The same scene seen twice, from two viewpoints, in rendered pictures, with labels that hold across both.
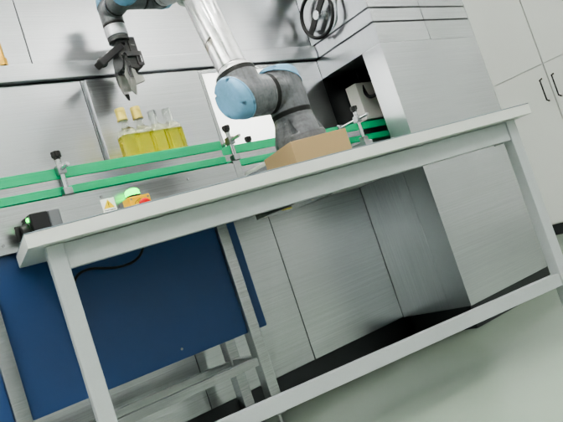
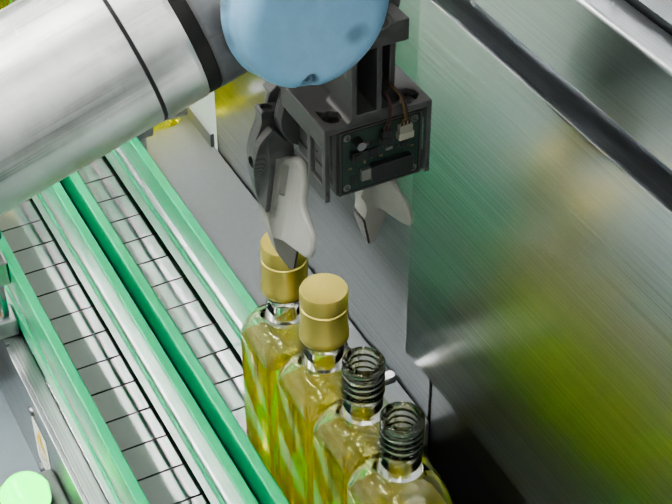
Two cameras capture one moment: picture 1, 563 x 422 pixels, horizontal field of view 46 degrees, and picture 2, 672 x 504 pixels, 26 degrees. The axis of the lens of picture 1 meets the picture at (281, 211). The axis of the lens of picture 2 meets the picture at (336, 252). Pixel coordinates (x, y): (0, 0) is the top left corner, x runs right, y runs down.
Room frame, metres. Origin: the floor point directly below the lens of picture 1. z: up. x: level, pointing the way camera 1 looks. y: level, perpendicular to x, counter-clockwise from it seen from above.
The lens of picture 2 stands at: (2.36, -0.38, 1.82)
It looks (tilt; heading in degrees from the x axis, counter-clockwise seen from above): 40 degrees down; 102
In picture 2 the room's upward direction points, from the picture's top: straight up
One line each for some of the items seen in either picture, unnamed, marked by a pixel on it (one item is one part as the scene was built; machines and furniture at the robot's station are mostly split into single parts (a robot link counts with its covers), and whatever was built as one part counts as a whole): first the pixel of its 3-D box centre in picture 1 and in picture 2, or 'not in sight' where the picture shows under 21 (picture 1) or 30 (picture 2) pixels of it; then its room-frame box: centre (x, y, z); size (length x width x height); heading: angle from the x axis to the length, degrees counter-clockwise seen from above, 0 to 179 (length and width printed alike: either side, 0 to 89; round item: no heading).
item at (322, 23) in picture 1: (319, 14); not in sight; (2.87, -0.43, 1.49); 0.21 x 0.05 x 0.21; 39
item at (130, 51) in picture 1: (125, 54); (344, 76); (2.21, 0.34, 1.35); 0.09 x 0.08 x 0.12; 129
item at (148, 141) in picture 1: (149, 156); (324, 460); (2.20, 0.36, 0.99); 0.06 x 0.06 x 0.21; 39
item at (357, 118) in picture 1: (358, 134); not in sight; (2.64, -0.39, 0.90); 0.17 x 0.05 x 0.23; 39
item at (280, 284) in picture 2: (121, 115); (284, 264); (2.16, 0.41, 1.14); 0.04 x 0.04 x 0.04
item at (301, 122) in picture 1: (296, 128); not in sight; (1.87, -0.12, 0.86); 0.15 x 0.15 x 0.10
